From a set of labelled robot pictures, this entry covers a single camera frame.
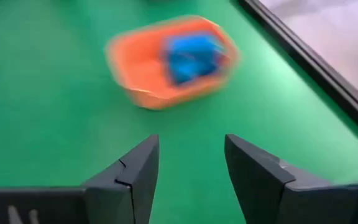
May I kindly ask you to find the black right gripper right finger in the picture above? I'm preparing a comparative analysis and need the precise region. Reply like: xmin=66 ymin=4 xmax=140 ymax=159
xmin=224 ymin=133 xmax=358 ymax=224

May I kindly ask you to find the black table frame rail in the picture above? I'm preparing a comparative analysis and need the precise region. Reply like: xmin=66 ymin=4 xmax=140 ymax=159
xmin=237 ymin=0 xmax=358 ymax=144

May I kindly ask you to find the blue cylinder block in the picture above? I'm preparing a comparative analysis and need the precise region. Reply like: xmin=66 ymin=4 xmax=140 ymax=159
xmin=165 ymin=32 xmax=226 ymax=63

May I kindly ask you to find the orange plastic bin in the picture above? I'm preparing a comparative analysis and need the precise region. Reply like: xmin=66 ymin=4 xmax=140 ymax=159
xmin=104 ymin=15 xmax=241 ymax=110

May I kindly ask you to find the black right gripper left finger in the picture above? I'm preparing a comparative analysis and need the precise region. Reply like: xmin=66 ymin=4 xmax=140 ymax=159
xmin=81 ymin=134 xmax=160 ymax=224

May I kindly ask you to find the blue rectangular block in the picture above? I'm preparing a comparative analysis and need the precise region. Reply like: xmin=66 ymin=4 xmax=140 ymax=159
xmin=168 ymin=55 xmax=222 ymax=86

